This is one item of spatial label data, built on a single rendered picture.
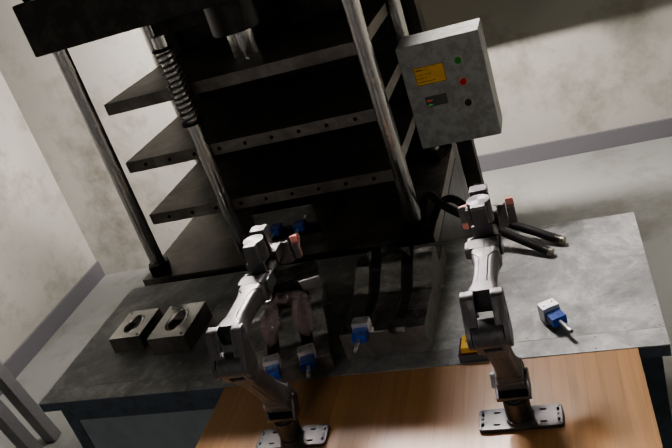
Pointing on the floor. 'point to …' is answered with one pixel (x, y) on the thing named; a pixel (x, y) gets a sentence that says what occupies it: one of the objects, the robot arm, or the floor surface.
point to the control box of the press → (451, 90)
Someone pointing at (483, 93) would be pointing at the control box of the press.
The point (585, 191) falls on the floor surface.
